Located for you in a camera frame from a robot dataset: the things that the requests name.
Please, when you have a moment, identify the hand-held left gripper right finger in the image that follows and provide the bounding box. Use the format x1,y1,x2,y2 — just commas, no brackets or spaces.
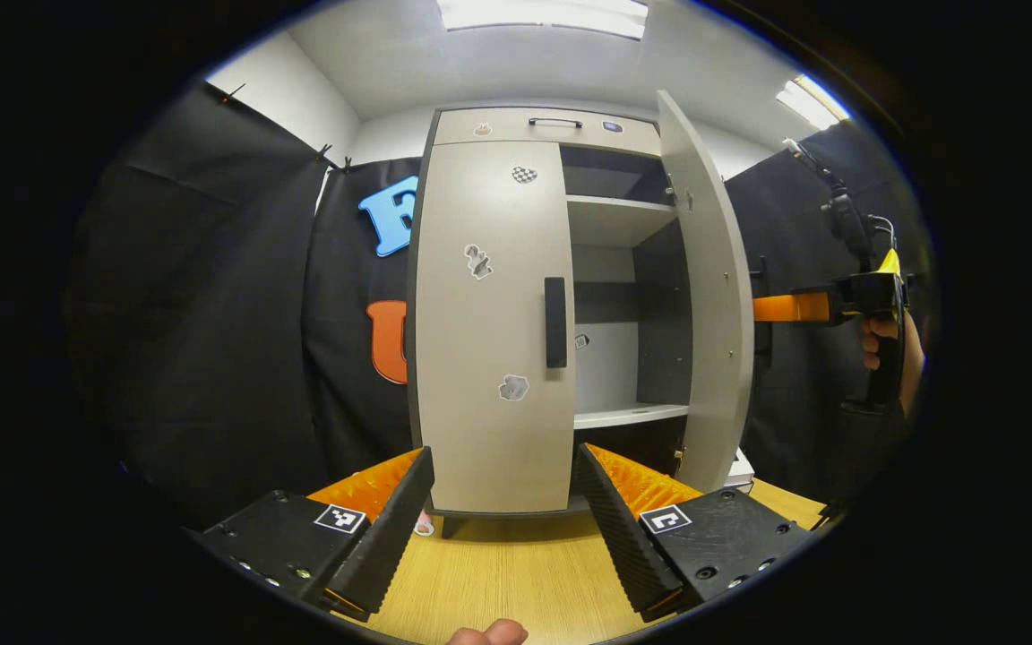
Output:
575,443,814,624

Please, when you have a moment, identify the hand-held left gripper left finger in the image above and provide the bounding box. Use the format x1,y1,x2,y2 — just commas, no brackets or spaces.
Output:
189,446,435,621

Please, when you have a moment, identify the grey cabinet door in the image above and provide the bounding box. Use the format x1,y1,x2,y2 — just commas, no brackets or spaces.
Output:
657,90,755,494
410,141,577,516

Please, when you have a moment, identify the grey double-door shoe cabinet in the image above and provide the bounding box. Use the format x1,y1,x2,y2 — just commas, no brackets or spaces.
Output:
406,106,696,538

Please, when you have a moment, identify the black door handle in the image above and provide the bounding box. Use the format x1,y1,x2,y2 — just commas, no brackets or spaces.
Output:
545,277,568,369

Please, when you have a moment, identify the grey cabinet top drawer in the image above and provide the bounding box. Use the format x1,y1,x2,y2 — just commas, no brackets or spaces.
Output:
433,107,663,158

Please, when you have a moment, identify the black backdrop cloth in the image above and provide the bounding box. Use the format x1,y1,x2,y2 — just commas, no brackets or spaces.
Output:
722,121,933,507
68,81,423,529

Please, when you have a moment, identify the small ceiling light panel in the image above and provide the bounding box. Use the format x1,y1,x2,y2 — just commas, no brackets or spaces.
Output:
776,74,851,131

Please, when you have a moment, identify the large ceiling light panel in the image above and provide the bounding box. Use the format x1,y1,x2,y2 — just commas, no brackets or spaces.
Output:
435,0,649,40

